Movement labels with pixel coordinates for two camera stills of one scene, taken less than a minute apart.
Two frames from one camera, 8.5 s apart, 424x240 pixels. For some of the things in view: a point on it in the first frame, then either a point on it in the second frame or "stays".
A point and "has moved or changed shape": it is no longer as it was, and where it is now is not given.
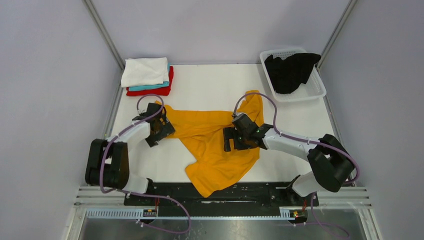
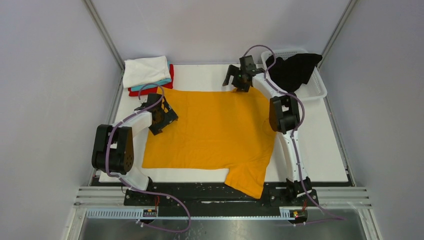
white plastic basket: [313, 88] stays
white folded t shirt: [144, 71] stays
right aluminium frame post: [332, 38] stays
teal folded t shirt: [153, 86] stays
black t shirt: [286, 75] stays
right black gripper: [230, 139] to [237, 78]
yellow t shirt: [202, 133] has moved or changed shape
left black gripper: [166, 130] to [169, 117]
